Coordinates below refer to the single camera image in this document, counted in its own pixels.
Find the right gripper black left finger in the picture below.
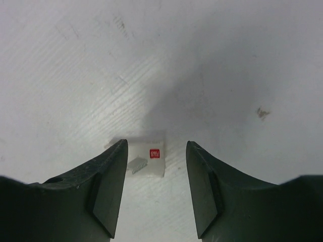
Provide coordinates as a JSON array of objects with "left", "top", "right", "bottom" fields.
[{"left": 1, "top": 139, "right": 128, "bottom": 241}]

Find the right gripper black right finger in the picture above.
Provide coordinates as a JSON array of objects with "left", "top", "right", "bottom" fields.
[{"left": 186, "top": 141, "right": 322, "bottom": 241}]

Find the staple box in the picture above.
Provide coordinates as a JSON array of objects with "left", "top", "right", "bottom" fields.
[{"left": 104, "top": 130, "right": 166, "bottom": 178}]

